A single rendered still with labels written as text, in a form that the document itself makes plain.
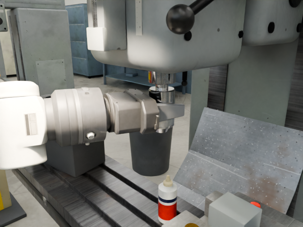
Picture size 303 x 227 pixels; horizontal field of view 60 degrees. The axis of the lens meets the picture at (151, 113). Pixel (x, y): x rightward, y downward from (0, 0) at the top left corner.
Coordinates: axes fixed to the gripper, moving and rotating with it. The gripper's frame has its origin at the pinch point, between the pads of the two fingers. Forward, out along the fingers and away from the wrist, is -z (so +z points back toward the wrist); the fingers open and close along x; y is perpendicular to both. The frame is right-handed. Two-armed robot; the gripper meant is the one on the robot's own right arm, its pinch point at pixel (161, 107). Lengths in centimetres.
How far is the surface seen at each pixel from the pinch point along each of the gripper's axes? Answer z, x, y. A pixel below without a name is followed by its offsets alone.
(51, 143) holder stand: 18.9, 35.4, 18.9
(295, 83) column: -37.7, 4.0, -1.0
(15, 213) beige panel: 49, 152, 121
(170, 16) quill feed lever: 6.7, -15.9, -14.5
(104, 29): 11.2, -6.4, -13.3
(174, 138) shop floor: -131, 239, 122
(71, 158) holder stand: 14.1, 28.0, 21.1
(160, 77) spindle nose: 1.3, -2.0, -5.8
